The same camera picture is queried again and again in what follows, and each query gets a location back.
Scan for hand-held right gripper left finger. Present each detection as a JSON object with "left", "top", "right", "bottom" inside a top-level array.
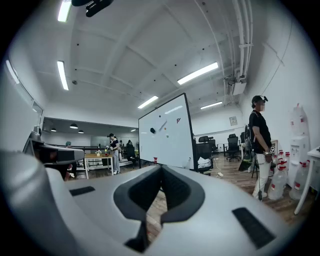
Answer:
[{"left": 113, "top": 165, "right": 163, "bottom": 222}]

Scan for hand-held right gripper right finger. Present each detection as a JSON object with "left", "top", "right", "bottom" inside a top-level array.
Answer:
[{"left": 160, "top": 165, "right": 206, "bottom": 225}]

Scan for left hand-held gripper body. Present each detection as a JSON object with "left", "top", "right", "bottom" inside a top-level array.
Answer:
[{"left": 22, "top": 125, "right": 86, "bottom": 166}]

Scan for white rolling whiteboard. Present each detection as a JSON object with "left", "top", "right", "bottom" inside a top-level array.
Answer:
[{"left": 138, "top": 92, "right": 199, "bottom": 173}]

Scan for black metal railing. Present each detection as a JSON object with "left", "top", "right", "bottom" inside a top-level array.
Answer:
[{"left": 74, "top": 144, "right": 112, "bottom": 154}]

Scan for white clothing bundle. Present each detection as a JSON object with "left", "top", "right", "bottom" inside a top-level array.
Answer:
[{"left": 197, "top": 156, "right": 214, "bottom": 170}]

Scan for wooden table with white legs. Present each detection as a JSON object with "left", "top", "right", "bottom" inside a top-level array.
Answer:
[{"left": 84, "top": 153, "right": 115, "bottom": 180}]

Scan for black bag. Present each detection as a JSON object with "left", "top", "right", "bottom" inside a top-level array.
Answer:
[{"left": 238, "top": 124, "right": 255, "bottom": 173}]

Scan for ceiling strip light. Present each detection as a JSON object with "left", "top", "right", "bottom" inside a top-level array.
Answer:
[
  {"left": 200, "top": 101, "right": 223, "bottom": 110},
  {"left": 57, "top": 0, "right": 73, "bottom": 23},
  {"left": 177, "top": 61, "right": 219, "bottom": 86},
  {"left": 56, "top": 60, "right": 70, "bottom": 91},
  {"left": 137, "top": 95, "right": 159, "bottom": 110}
]

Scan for group of clear water jugs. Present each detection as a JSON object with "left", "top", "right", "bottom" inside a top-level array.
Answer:
[{"left": 268, "top": 149, "right": 312, "bottom": 201}]

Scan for white water dispenser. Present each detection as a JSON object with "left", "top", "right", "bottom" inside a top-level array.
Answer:
[{"left": 288, "top": 102, "right": 312, "bottom": 187}]

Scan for white air conditioning unit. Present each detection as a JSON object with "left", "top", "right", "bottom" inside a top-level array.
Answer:
[{"left": 226, "top": 79, "right": 248, "bottom": 96}]

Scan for white ceiling pipes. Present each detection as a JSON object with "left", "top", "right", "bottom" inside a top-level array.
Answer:
[{"left": 231, "top": 0, "right": 255, "bottom": 83}]

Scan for black head-mounted camera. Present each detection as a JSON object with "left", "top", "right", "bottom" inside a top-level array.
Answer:
[{"left": 71, "top": 0, "right": 115, "bottom": 18}]

